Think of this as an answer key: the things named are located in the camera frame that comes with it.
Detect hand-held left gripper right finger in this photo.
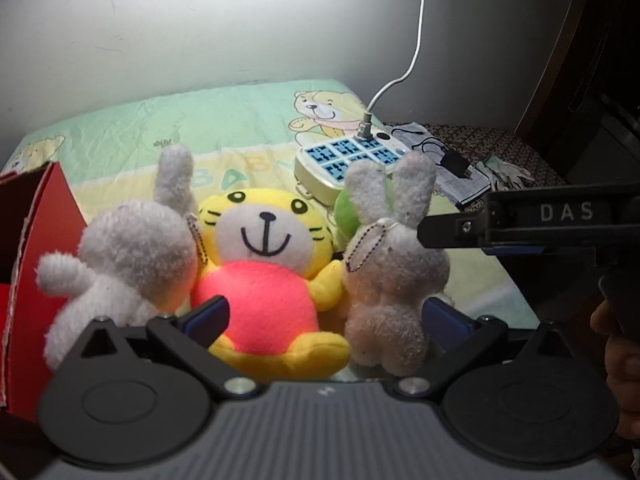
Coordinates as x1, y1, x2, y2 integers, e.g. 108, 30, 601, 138
395, 297, 571, 403

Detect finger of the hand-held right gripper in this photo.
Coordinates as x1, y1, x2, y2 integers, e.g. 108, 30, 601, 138
417, 211, 488, 249

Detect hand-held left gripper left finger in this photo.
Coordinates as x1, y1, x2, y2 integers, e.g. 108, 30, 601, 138
75, 296, 261, 403

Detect white rabbit plush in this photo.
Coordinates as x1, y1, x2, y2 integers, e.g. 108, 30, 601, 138
36, 144, 202, 372
342, 151, 452, 377

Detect yellow tiger plush pink shirt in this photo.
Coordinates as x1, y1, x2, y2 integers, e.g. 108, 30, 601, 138
191, 187, 352, 382

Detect red cardboard box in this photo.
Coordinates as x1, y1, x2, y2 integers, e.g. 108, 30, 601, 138
0, 160, 101, 423

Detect person's right hand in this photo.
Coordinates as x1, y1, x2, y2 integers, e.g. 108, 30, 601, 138
590, 301, 640, 443

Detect white glove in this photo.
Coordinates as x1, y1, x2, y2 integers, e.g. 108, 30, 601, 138
474, 155, 537, 192

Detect dark patterned cloth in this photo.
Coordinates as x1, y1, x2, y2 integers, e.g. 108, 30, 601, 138
382, 121, 568, 196

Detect white power strip blue sockets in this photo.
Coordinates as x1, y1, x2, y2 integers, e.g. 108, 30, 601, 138
294, 130, 412, 207

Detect dark wooden furniture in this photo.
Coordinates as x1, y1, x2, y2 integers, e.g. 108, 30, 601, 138
515, 0, 640, 186

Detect bear printed baby blanket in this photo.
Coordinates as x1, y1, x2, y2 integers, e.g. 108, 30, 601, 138
0, 78, 543, 333

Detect black charger cable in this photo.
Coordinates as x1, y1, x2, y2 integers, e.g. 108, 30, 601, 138
411, 132, 474, 181

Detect white power cable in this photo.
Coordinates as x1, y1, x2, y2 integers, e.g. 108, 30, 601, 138
354, 0, 429, 142

